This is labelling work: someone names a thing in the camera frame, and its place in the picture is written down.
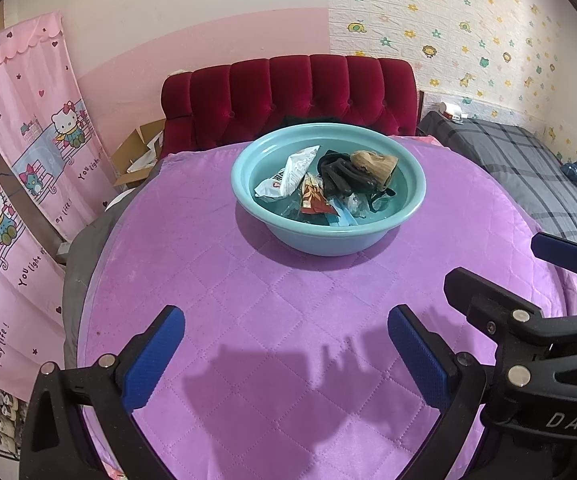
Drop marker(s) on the small white box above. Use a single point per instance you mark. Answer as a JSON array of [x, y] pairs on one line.
[[451, 110]]

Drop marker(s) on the purple quilted table cover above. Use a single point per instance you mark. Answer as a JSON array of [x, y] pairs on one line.
[[268, 310]]

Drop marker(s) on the grey under cloth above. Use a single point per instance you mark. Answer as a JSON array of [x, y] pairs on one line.
[[81, 260]]

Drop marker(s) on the pink floral cloth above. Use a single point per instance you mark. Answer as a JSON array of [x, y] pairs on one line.
[[426, 140]]

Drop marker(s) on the black gloves bundle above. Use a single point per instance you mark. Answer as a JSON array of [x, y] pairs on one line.
[[338, 175]]

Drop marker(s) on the white snack packet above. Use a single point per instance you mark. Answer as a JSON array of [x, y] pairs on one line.
[[293, 170]]

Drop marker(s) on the blue face mask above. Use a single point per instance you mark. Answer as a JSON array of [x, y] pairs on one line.
[[346, 217]]

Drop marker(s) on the cardboard box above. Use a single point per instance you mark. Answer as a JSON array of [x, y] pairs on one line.
[[133, 155]]

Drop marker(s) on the white plastic bag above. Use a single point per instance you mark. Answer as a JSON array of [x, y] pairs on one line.
[[356, 202]]

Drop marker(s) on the brown snack wrapper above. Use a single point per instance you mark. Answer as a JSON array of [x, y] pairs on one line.
[[313, 195]]

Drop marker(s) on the red velvet sofa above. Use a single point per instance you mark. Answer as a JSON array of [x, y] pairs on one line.
[[293, 90]]

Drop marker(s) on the grey plaid bedding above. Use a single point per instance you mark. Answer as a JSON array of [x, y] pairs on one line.
[[518, 160]]

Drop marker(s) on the pink cartoon curtain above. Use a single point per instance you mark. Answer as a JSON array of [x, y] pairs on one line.
[[18, 160]]

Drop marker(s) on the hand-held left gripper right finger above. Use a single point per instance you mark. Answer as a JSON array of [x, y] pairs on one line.
[[418, 360]]

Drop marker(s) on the teal plastic basin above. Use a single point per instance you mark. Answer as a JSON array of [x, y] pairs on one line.
[[318, 240]]

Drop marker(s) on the green scouring pad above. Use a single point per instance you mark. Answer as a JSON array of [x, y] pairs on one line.
[[321, 219]]

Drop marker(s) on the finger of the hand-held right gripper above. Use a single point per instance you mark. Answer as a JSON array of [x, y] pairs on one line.
[[488, 305], [563, 252]]

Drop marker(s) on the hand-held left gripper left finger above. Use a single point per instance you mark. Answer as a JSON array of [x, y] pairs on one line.
[[151, 360]]

